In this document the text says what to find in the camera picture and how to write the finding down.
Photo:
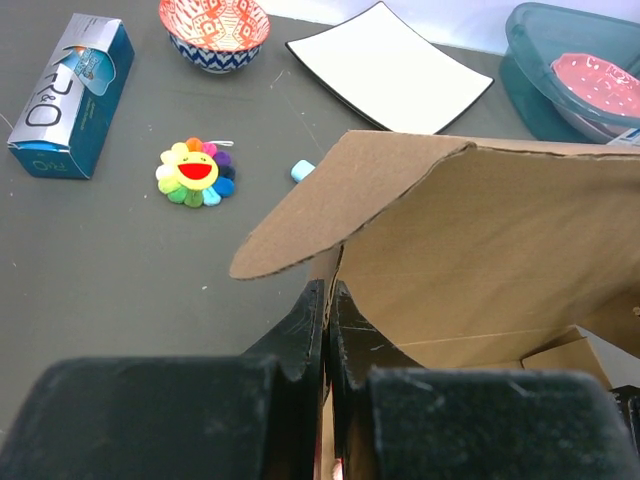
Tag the blue marker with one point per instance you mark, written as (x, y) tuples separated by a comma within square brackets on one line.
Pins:
[(301, 169)]

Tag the pink polka dot plate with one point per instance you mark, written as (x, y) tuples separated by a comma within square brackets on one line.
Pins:
[(601, 84)]

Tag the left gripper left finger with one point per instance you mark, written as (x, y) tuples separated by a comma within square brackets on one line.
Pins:
[(256, 415)]

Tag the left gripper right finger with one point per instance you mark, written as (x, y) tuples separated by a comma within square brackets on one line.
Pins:
[(394, 419)]

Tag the rainbow flower plush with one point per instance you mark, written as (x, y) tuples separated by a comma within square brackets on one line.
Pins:
[(196, 174)]

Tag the blue toothpaste box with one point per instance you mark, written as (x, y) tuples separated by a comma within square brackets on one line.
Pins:
[(63, 127)]

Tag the brown cardboard box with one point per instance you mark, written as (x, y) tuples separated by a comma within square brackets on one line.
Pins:
[(471, 253)]

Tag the red patterned bowl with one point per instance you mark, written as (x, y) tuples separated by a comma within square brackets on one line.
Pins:
[(217, 36)]

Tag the teal plastic bin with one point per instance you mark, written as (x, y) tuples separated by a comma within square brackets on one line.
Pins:
[(537, 34)]

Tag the white square plate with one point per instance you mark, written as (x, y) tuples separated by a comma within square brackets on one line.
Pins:
[(389, 74)]

